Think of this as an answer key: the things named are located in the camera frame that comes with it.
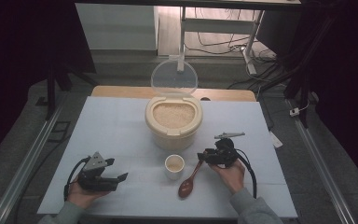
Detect white tag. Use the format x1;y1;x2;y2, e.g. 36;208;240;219
268;130;283;149

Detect person's left hand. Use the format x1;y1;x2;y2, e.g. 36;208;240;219
66;180;112;210

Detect white table mat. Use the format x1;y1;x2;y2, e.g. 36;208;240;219
36;96;298;219

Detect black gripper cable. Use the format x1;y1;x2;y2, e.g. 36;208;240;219
63;156;91;202
236;148;258;200

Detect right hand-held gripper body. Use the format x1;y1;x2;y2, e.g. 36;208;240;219
204;132;246;169

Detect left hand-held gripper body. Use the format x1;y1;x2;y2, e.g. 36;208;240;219
77;151;121;192

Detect black floor cables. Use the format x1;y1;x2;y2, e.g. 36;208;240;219
184;7;278;63

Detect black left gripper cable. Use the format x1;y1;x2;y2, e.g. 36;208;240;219
63;156;91;202

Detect person's right hand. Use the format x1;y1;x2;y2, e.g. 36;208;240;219
209;158;246;195

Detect beige rice container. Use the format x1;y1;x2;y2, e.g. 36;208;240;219
145;94;203;152

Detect dark monitor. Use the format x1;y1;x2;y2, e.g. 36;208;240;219
255;9;303;58

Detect clear container lid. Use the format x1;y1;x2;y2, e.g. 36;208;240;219
150;55;199;96

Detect white cabinet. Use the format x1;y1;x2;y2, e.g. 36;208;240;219
75;3;159;51

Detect brown wooden spoon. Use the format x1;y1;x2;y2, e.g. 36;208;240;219
177;159;205;200

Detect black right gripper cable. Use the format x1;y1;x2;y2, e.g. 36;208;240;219
236;148;258;200

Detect white desk frame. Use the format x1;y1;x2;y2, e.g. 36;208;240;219
176;6;266;76

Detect aluminium rail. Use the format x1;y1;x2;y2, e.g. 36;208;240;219
0;102;63;224
286;98;357;224

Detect white rice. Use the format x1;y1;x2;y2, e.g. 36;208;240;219
152;102;196;130

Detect black metal stand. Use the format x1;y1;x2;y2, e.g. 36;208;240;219
259;12;338;129

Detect white cup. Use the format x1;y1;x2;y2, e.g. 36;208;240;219
164;154;186;181

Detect black tripod stand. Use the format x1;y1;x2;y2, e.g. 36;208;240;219
35;60;100;121

